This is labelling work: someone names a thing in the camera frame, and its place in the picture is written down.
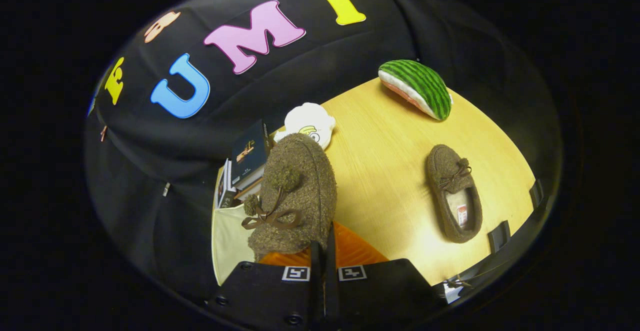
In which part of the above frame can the black table edge bracket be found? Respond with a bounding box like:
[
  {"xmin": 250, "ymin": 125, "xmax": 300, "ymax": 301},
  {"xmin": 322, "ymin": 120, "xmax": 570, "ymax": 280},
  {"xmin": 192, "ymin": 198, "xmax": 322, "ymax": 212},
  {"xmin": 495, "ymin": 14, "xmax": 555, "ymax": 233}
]
[
  {"xmin": 529, "ymin": 178, "xmax": 545, "ymax": 209},
  {"xmin": 487, "ymin": 220, "xmax": 512, "ymax": 254}
]

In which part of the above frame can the dark cover book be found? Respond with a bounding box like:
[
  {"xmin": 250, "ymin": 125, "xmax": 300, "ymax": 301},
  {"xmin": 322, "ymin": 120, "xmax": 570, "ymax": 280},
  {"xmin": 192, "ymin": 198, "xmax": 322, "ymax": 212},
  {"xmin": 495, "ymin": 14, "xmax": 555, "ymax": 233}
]
[{"xmin": 230, "ymin": 119, "xmax": 271, "ymax": 190}]

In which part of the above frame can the white plush toy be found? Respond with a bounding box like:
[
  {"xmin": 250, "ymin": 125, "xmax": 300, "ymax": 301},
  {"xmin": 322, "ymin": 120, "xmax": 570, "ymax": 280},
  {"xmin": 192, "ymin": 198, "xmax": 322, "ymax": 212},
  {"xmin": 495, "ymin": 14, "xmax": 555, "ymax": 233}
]
[{"xmin": 273, "ymin": 102, "xmax": 337, "ymax": 151}]

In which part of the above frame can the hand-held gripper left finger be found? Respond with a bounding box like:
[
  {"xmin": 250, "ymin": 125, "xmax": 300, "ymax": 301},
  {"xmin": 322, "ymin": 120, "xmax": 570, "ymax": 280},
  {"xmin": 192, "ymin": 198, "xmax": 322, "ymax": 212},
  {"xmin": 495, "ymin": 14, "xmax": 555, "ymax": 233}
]
[{"xmin": 207, "ymin": 241, "xmax": 324, "ymax": 331}]

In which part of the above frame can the watermelon slice plush toy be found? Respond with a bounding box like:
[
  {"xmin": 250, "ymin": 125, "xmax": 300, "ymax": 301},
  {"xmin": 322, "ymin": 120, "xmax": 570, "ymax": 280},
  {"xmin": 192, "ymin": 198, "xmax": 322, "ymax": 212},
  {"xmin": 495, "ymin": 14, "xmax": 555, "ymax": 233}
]
[{"xmin": 378, "ymin": 59, "xmax": 453, "ymax": 122}]

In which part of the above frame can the brown fuzzy slipper shoe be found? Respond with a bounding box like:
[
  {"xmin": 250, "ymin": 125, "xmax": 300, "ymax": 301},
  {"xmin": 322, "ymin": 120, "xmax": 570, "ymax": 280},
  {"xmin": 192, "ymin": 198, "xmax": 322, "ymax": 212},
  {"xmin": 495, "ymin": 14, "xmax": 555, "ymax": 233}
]
[
  {"xmin": 241, "ymin": 132, "xmax": 338, "ymax": 263},
  {"xmin": 426, "ymin": 144, "xmax": 484, "ymax": 244}
]

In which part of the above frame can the white portrait cover book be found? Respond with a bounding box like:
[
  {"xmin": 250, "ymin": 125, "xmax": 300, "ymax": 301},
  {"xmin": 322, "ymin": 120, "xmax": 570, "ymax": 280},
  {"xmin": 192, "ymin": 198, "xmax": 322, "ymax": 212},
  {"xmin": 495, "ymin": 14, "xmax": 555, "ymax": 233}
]
[{"xmin": 216, "ymin": 158, "xmax": 238, "ymax": 209}]

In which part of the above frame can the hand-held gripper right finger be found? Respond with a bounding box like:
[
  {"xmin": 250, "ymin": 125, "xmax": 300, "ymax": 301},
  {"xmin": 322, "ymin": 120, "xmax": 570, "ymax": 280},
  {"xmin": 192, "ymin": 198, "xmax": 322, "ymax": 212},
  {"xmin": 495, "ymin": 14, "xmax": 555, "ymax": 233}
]
[{"xmin": 326, "ymin": 221, "xmax": 447, "ymax": 331}]

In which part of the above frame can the black backdrop cloth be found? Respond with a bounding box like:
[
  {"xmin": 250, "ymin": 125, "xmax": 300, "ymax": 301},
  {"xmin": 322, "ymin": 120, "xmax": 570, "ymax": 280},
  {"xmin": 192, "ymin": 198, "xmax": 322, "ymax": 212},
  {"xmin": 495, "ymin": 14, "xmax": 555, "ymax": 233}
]
[{"xmin": 85, "ymin": 0, "xmax": 563, "ymax": 304}]

